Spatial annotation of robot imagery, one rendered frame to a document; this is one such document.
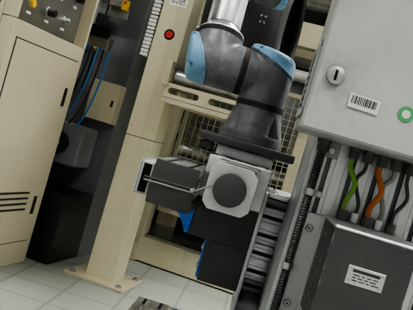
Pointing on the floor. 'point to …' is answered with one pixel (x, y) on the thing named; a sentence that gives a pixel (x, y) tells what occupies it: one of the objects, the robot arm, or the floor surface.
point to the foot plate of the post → (121, 285)
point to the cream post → (141, 143)
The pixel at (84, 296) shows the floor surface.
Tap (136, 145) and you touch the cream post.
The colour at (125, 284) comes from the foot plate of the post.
